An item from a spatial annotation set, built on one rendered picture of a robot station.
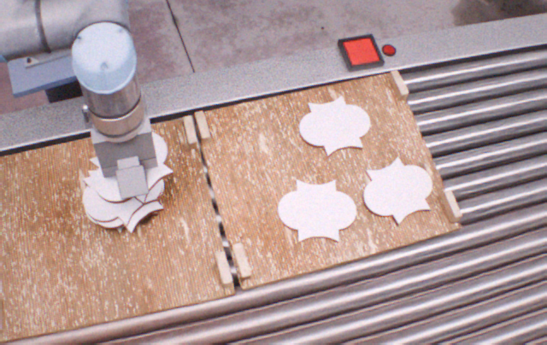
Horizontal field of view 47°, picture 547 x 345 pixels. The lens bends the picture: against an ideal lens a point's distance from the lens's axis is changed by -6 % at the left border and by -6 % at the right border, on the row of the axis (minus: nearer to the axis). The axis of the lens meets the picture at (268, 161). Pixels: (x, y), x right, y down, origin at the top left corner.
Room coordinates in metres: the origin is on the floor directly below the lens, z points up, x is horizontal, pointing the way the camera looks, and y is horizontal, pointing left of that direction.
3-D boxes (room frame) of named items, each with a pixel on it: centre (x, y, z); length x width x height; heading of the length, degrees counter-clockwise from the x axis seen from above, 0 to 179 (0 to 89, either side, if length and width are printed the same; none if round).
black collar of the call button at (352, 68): (0.86, -0.16, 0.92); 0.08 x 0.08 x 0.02; 22
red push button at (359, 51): (0.86, -0.16, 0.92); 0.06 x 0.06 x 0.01; 22
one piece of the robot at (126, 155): (0.44, 0.21, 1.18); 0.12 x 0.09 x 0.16; 21
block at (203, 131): (0.62, 0.13, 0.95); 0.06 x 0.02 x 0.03; 23
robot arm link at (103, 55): (0.46, 0.21, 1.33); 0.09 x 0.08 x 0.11; 20
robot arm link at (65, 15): (0.55, 0.26, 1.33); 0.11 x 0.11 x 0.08; 20
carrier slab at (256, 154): (0.57, -0.10, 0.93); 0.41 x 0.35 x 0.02; 113
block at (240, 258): (0.37, 0.02, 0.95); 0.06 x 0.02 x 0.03; 23
